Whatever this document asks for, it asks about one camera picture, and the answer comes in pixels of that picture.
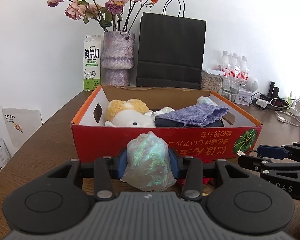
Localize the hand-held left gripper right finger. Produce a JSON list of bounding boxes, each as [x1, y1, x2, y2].
[[168, 148, 253, 202]]

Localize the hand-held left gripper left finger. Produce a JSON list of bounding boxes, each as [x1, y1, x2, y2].
[[47, 149, 127, 202]]

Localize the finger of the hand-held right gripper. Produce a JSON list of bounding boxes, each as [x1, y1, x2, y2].
[[256, 142, 300, 161], [238, 155, 300, 178]]

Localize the plastic bag of green glitter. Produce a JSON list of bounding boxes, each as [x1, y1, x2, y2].
[[120, 133, 177, 192]]

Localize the red cardboard box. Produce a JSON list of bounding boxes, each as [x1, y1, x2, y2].
[[70, 85, 263, 163]]

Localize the navy zip pouch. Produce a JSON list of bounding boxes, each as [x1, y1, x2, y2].
[[155, 117, 225, 128]]

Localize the yellow and white plush sheep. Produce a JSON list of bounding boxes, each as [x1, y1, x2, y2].
[[104, 99, 157, 128]]

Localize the purple cloth drawstring pouch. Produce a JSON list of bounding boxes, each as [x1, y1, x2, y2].
[[155, 104, 229, 126]]

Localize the white plastic wipes pack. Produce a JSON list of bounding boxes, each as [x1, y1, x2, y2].
[[196, 96, 218, 107]]

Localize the red fabric rose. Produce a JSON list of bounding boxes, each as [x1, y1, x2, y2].
[[177, 177, 214, 188]]

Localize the white power adapters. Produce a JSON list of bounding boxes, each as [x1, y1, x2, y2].
[[252, 99, 268, 108]]

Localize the black upright device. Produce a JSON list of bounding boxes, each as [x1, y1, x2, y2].
[[268, 81, 280, 99]]

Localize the white patterned box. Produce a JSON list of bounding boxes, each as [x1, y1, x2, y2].
[[234, 90, 253, 105]]

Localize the white round device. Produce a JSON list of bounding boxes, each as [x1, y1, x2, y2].
[[246, 77, 259, 90]]

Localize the clear jar of snacks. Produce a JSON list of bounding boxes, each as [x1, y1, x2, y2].
[[200, 69, 224, 93]]

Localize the white and green milk carton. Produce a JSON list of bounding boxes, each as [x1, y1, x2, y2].
[[83, 35, 102, 92]]

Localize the purple mottled vase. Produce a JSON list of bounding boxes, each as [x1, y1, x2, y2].
[[101, 31, 135, 87]]

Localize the black paper bag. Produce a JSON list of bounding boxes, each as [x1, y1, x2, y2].
[[136, 0, 207, 90]]

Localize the dried pink roses bouquet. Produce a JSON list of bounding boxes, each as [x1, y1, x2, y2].
[[47, 0, 158, 33]]

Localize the white charging cable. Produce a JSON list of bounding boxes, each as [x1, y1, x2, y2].
[[275, 110, 300, 127]]

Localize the white wall charger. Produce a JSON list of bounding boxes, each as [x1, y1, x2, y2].
[[290, 100, 300, 117]]

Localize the white wall sign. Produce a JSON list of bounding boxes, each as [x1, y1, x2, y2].
[[2, 107, 43, 148]]

